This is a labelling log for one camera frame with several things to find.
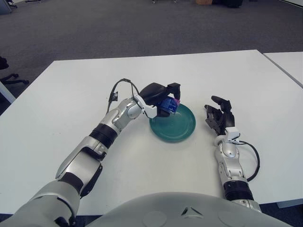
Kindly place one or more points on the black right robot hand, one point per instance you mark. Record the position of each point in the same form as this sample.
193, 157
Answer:
227, 119

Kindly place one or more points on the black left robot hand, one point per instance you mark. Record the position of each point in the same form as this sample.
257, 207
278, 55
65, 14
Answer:
152, 93

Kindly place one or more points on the purple blue gum pack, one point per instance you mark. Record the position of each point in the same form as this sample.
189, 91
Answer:
169, 105

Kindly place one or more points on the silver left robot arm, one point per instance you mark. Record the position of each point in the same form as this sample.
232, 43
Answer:
78, 165

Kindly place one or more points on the teal round plate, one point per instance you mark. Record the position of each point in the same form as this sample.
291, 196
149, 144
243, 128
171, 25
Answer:
177, 125

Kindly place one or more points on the brown cardboard box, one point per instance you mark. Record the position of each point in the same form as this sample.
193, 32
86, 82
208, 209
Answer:
203, 2

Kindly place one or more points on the black bulky floor object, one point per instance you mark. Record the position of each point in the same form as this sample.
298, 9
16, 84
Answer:
227, 2

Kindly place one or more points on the grey robot torso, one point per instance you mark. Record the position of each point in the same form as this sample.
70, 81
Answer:
154, 212

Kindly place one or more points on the white table leg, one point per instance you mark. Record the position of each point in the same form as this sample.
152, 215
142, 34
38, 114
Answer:
6, 93

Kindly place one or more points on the black office chair base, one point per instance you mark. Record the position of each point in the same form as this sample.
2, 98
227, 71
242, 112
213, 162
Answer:
2, 63

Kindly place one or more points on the grey table frame beam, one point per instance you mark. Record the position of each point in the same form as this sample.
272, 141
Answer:
288, 204

